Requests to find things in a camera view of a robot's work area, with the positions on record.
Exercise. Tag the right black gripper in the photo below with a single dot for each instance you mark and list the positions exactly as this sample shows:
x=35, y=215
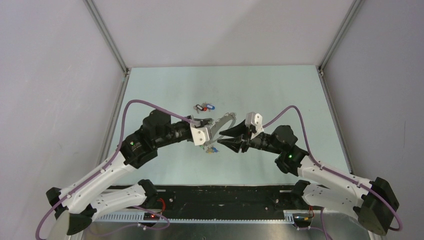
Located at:
x=237, y=143

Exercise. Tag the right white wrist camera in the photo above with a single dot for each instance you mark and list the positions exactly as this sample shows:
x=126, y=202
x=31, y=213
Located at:
x=254, y=123

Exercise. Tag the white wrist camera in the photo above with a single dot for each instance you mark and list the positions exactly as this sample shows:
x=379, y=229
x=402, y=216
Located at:
x=254, y=123
x=200, y=135

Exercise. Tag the pile of removed keys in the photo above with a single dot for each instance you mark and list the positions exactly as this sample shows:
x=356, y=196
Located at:
x=204, y=107

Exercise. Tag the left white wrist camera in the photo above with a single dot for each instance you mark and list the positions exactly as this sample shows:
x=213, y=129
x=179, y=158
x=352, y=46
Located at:
x=200, y=135

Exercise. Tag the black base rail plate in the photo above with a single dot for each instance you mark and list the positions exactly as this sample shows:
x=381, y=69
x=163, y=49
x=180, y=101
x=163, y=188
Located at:
x=228, y=202

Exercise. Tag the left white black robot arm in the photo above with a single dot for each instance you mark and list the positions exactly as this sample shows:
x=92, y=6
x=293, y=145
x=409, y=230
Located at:
x=85, y=201

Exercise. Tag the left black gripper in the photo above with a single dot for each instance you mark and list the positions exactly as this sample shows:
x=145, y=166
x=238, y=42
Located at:
x=188, y=123

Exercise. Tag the white slotted cable duct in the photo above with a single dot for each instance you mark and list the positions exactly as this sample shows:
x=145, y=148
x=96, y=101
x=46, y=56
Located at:
x=144, y=217

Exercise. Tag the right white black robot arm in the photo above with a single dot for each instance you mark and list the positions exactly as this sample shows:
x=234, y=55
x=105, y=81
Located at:
x=372, y=203

